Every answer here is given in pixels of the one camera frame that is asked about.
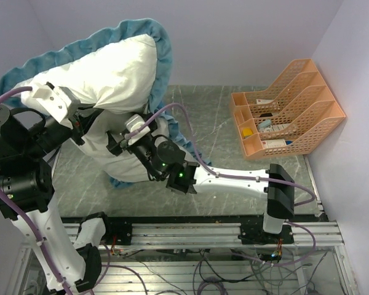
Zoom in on white pillow insert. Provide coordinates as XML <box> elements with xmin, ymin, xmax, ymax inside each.
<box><xmin>17</xmin><ymin>34</ymin><xmax>157</xmax><ymax>183</ymax></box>

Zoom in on blue houndstooth bear pillowcase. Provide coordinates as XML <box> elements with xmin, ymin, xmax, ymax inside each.
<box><xmin>0</xmin><ymin>18</ymin><xmax>197</xmax><ymax>188</ymax></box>

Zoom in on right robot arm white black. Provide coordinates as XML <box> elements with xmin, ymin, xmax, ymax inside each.
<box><xmin>106</xmin><ymin>132</ymin><xmax>295</xmax><ymax>243</ymax></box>

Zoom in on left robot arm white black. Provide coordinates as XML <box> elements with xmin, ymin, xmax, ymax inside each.
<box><xmin>0</xmin><ymin>104</ymin><xmax>113</xmax><ymax>294</ymax></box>

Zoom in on yellow object in organizer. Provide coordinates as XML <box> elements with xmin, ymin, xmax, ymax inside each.
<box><xmin>242</xmin><ymin>128</ymin><xmax>253</xmax><ymax>139</ymax></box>

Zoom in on white red box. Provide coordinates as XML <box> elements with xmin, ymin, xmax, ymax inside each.
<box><xmin>261</xmin><ymin>140</ymin><xmax>287</xmax><ymax>149</ymax></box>

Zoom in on white box in back slot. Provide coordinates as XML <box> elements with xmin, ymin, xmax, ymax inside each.
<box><xmin>256</xmin><ymin>99</ymin><xmax>273</xmax><ymax>105</ymax></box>

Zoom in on light blue stapler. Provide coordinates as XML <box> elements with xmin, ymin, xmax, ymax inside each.
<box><xmin>257</xmin><ymin>119</ymin><xmax>271</xmax><ymax>130</ymax></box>

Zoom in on orange plastic file organizer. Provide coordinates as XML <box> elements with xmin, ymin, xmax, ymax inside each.
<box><xmin>230</xmin><ymin>58</ymin><xmax>346</xmax><ymax>160</ymax></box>

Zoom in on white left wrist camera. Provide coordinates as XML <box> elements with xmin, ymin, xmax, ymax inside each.
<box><xmin>31</xmin><ymin>83</ymin><xmax>81</xmax><ymax>128</ymax></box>

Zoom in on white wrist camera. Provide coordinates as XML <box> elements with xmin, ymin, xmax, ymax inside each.
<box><xmin>31</xmin><ymin>83</ymin><xmax>81</xmax><ymax>128</ymax></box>
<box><xmin>124</xmin><ymin>114</ymin><xmax>157</xmax><ymax>146</ymax></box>

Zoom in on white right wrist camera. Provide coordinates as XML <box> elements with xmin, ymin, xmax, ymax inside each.
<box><xmin>124</xmin><ymin>114</ymin><xmax>157</xmax><ymax>146</ymax></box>

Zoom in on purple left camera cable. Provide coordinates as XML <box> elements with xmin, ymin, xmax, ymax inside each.
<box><xmin>0</xmin><ymin>85</ymin><xmax>74</xmax><ymax>295</ymax></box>

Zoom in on purple camera cable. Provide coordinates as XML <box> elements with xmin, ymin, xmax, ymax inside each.
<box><xmin>125</xmin><ymin>103</ymin><xmax>316</xmax><ymax>208</ymax></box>
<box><xmin>0</xmin><ymin>85</ymin><xmax>74</xmax><ymax>295</ymax></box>

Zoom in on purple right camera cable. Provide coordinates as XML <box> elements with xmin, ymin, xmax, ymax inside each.
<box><xmin>125</xmin><ymin>103</ymin><xmax>316</xmax><ymax>208</ymax></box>

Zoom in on loose cables under frame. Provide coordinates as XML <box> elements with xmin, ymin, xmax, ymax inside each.
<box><xmin>89</xmin><ymin>247</ymin><xmax>320</xmax><ymax>295</ymax></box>

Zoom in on aluminium rail frame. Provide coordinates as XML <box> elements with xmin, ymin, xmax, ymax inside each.
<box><xmin>61</xmin><ymin>222</ymin><xmax>345</xmax><ymax>250</ymax></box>

